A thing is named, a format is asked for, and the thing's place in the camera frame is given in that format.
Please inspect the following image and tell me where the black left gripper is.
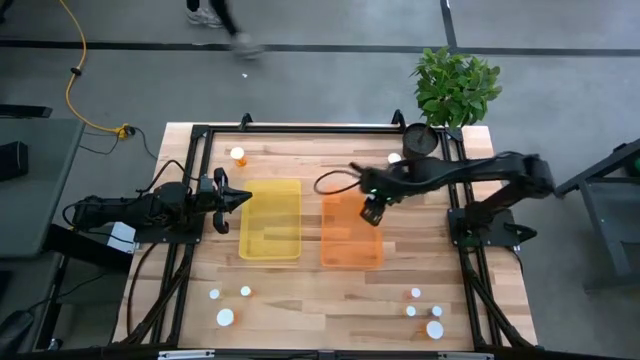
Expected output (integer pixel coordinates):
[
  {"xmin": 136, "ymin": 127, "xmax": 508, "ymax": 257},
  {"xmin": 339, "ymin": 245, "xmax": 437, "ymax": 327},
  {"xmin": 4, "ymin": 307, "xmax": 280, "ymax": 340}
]
[{"xmin": 188, "ymin": 167, "xmax": 253, "ymax": 235}]

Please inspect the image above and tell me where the black flat bar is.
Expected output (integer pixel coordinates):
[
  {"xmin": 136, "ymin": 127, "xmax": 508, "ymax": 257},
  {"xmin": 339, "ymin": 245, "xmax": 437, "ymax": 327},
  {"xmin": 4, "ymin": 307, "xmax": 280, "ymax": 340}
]
[{"xmin": 0, "ymin": 103, "xmax": 54, "ymax": 120}]

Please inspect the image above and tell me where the silver ridged bracket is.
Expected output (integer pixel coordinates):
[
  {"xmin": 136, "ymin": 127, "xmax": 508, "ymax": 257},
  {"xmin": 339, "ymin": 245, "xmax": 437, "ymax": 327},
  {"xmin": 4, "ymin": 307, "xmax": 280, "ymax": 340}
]
[
  {"xmin": 157, "ymin": 349, "xmax": 216, "ymax": 360},
  {"xmin": 438, "ymin": 351, "xmax": 495, "ymax": 360}
]

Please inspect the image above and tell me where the black power cable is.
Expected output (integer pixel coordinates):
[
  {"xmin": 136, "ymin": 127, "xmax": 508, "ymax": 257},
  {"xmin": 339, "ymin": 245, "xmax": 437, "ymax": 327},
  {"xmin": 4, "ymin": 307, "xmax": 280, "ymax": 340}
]
[{"xmin": 79, "ymin": 125, "xmax": 159, "ymax": 161}]

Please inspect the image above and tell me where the person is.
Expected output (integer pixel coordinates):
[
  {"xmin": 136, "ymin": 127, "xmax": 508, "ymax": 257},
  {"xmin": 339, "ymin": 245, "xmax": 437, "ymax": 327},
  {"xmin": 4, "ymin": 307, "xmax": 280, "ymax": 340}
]
[{"xmin": 184, "ymin": 0, "xmax": 267, "ymax": 62}]

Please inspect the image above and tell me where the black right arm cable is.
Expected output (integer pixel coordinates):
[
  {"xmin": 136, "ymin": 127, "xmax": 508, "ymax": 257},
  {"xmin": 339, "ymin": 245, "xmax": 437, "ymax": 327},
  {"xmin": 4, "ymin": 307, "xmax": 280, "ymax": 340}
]
[{"xmin": 313, "ymin": 169, "xmax": 362, "ymax": 196}]

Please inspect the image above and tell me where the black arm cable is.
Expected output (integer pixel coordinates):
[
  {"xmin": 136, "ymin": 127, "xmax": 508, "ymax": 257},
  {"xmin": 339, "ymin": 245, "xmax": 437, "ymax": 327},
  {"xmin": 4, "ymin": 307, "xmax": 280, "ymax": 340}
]
[
  {"xmin": 313, "ymin": 169, "xmax": 362, "ymax": 196},
  {"xmin": 134, "ymin": 159, "xmax": 201, "ymax": 196}
]

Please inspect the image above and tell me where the yellow extension cable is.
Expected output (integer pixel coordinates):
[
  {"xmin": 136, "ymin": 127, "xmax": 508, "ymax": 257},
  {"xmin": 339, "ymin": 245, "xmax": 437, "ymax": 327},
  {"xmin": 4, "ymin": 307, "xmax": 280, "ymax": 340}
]
[{"xmin": 58, "ymin": 0, "xmax": 132, "ymax": 140}]

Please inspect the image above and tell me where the black box on desk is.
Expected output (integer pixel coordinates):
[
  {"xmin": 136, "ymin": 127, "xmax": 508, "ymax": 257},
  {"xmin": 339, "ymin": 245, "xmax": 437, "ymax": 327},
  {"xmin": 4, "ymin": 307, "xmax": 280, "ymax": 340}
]
[{"xmin": 0, "ymin": 140, "xmax": 30, "ymax": 182}]

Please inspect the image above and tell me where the thick black cable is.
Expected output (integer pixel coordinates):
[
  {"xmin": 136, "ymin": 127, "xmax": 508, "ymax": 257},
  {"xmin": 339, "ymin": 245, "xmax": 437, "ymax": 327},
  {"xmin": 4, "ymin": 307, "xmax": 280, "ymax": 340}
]
[{"xmin": 125, "ymin": 242, "xmax": 161, "ymax": 337}]

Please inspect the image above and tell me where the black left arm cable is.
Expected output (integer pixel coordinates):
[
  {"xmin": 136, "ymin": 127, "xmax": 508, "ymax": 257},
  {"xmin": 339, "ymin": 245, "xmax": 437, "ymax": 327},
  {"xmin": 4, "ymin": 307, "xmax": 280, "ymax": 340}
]
[{"xmin": 134, "ymin": 159, "xmax": 201, "ymax": 196}]

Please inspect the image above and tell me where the orange translucent plastic bin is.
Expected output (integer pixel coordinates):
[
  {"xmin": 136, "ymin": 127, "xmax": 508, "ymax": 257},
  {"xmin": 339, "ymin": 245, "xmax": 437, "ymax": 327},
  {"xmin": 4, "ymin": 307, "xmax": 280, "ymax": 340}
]
[{"xmin": 319, "ymin": 187, "xmax": 385, "ymax": 269}]

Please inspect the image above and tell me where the dark grey metal table frame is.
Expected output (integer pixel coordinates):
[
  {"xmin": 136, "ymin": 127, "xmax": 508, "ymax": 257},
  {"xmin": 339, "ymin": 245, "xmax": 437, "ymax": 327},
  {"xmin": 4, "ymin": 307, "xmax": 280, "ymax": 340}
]
[{"xmin": 553, "ymin": 137, "xmax": 640, "ymax": 294}]

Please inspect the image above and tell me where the black bag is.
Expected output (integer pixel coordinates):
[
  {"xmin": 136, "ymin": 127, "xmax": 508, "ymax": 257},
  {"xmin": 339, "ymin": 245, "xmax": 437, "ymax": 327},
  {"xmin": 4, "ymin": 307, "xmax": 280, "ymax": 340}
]
[{"xmin": 0, "ymin": 307, "xmax": 36, "ymax": 354}]

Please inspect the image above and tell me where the white box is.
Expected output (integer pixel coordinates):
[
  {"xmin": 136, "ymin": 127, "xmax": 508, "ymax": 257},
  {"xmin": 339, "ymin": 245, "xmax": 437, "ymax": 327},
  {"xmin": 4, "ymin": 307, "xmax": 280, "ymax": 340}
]
[{"xmin": 107, "ymin": 221, "xmax": 139, "ymax": 255}]

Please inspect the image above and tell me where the black angled beam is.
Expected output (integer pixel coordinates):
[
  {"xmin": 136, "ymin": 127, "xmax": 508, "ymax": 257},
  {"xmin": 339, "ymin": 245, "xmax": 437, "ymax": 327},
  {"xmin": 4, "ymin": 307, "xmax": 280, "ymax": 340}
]
[{"xmin": 42, "ymin": 223, "xmax": 134, "ymax": 274}]

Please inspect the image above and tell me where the grey desk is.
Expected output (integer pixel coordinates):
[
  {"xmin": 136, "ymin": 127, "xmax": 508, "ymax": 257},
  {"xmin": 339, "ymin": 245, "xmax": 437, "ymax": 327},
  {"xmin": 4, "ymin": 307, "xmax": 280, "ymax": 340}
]
[{"xmin": 0, "ymin": 117, "xmax": 86, "ymax": 259}]

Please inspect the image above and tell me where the green plant in black pot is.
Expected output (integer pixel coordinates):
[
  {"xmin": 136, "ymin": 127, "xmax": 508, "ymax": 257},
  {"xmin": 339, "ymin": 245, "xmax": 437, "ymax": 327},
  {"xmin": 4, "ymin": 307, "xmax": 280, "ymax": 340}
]
[{"xmin": 402, "ymin": 46, "xmax": 504, "ymax": 163}]

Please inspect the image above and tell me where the yellow translucent plastic bin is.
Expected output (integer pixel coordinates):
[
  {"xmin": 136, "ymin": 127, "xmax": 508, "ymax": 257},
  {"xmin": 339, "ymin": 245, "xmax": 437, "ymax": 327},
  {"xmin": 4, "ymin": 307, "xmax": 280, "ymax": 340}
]
[{"xmin": 238, "ymin": 178, "xmax": 303, "ymax": 262}]

